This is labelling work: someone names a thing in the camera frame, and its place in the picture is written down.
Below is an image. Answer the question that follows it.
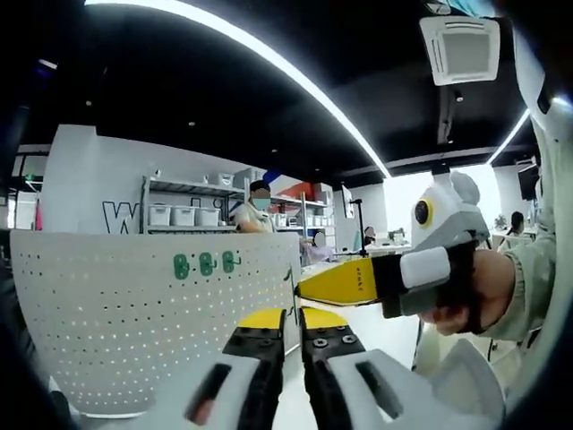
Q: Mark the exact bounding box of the black tripod stand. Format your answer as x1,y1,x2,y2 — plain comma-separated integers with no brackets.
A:
348,199,373,259

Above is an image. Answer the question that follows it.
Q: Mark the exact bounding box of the white storage bin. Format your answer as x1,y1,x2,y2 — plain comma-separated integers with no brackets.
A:
150,204,174,227
195,207,221,227
172,205,197,227

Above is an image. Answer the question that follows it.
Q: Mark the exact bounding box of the person's right hand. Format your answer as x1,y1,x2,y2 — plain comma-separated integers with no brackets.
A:
418,248,517,337

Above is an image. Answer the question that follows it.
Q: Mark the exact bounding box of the black hanging monitor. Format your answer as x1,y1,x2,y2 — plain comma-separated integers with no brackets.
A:
517,164,539,201

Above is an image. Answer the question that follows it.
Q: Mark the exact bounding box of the white perforated mounting plate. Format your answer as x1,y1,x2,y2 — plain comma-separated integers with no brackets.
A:
8,228,304,420

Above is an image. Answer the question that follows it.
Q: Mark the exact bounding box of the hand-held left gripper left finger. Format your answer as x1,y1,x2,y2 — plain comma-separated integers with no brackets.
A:
145,307,287,430

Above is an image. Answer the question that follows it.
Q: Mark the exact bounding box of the ceiling air conditioner unit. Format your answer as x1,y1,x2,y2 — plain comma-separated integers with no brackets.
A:
419,15,501,86

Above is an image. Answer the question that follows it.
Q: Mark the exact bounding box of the curved ceiling light strip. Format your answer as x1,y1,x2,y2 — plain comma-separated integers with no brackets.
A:
84,0,391,176

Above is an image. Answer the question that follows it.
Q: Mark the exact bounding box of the straight ceiling light strip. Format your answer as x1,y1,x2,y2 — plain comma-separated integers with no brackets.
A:
487,109,533,166

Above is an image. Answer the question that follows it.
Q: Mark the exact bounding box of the grey metal storage shelf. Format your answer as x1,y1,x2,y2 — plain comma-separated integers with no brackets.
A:
141,176,250,235
268,192,336,235

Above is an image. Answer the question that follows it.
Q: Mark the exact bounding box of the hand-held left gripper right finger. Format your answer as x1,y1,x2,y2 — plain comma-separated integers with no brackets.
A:
298,306,462,430

